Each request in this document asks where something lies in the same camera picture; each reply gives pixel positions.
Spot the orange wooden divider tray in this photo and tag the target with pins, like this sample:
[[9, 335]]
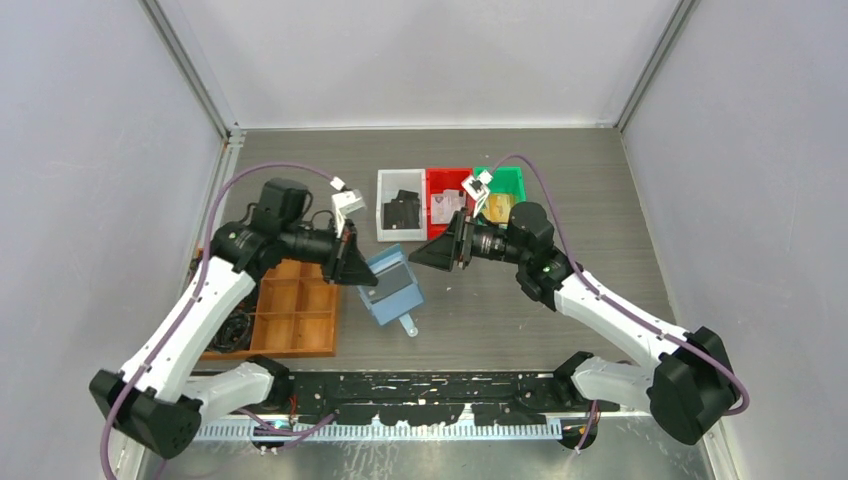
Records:
[[296, 315]]

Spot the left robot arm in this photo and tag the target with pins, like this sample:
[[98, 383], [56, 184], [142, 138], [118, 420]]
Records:
[[149, 399]]

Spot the red plastic bin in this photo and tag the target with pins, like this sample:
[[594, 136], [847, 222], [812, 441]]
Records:
[[437, 180]]

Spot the gold cards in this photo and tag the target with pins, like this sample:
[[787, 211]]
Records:
[[498, 206]]

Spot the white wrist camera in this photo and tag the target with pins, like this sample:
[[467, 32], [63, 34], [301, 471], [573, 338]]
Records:
[[477, 189], [343, 204]]

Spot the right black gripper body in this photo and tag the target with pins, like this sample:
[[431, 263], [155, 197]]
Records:
[[483, 241]]

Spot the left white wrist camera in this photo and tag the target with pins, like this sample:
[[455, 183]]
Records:
[[343, 204]]

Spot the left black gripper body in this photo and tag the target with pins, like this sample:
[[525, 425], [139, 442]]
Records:
[[306, 243]]

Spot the green plastic bin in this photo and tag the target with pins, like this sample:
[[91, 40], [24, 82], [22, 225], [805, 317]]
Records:
[[509, 180]]

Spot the white plastic bin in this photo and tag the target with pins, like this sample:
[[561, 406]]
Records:
[[388, 183]]

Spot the pink white cards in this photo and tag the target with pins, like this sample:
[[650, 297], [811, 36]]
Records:
[[443, 205]]

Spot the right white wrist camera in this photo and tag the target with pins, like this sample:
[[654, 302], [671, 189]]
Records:
[[477, 189]]

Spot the black coiled bands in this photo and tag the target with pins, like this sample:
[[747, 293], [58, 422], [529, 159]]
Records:
[[234, 334]]

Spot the black card stack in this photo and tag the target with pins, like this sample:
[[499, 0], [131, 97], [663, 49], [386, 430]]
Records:
[[402, 212]]

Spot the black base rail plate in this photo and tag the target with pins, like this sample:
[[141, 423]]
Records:
[[505, 398]]

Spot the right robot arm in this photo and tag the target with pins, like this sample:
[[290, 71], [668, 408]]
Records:
[[681, 378]]

